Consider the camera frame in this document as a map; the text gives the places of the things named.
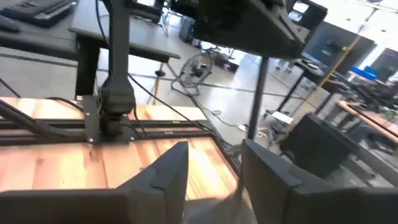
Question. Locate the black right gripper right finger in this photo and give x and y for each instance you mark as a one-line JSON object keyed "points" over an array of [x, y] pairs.
{"points": [[280, 193]]}

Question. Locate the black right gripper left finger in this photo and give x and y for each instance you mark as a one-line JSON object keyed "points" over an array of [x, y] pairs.
{"points": [[161, 193]]}

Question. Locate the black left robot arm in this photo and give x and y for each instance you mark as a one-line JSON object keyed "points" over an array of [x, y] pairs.
{"points": [[117, 87]]}

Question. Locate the black box cabinet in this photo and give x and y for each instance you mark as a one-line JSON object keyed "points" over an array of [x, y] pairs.
{"points": [[317, 149]]}

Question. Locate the black floor fan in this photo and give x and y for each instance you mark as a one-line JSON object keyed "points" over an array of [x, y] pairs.
{"points": [[196, 70]]}

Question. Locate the small black side table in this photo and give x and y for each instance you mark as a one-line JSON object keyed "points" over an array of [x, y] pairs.
{"points": [[306, 67]]}

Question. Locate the white flat box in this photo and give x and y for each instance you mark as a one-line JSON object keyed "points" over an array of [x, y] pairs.
{"points": [[281, 117]]}

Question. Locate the black monitor screen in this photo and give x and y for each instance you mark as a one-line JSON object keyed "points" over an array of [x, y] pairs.
{"points": [[335, 49]]}

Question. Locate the yellow pole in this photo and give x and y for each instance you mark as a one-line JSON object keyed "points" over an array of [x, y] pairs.
{"points": [[339, 63]]}

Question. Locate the black tripod stand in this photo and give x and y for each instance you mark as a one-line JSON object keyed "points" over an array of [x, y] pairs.
{"points": [[159, 74]]}

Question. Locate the dark grey desk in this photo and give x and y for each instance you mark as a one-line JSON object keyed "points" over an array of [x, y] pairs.
{"points": [[140, 40]]}

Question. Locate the light wooden workbench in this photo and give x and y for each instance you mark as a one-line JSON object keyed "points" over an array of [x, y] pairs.
{"points": [[367, 121]]}

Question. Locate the blue plastic bin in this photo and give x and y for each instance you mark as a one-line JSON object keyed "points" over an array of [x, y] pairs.
{"points": [[362, 73]]}

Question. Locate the black keyboard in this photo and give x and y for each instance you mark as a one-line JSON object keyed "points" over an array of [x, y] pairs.
{"points": [[37, 9]]}

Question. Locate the black metal table frame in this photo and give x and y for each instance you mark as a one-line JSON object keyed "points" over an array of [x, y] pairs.
{"points": [[180, 134]]}

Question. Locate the black frame upright post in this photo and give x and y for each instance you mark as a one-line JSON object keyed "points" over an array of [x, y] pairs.
{"points": [[259, 93]]}

